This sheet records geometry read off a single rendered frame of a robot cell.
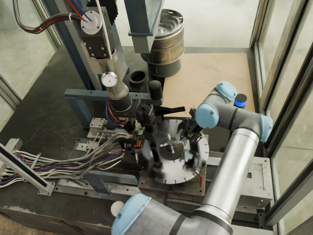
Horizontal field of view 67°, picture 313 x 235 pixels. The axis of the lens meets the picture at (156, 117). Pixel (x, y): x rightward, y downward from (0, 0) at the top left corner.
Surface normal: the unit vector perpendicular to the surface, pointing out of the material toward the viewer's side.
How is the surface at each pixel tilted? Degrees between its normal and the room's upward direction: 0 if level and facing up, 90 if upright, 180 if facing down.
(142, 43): 90
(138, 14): 90
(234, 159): 6
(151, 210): 20
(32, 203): 0
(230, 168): 7
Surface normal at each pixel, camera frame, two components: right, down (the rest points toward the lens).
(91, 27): -0.22, 0.13
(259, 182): -0.11, -0.61
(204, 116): -0.49, 0.47
